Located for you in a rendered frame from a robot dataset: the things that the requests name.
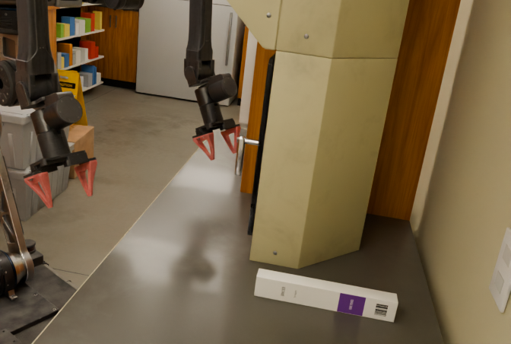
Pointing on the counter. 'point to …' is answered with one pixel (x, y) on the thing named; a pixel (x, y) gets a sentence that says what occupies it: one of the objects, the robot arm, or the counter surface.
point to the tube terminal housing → (328, 106)
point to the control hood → (258, 14)
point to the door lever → (242, 152)
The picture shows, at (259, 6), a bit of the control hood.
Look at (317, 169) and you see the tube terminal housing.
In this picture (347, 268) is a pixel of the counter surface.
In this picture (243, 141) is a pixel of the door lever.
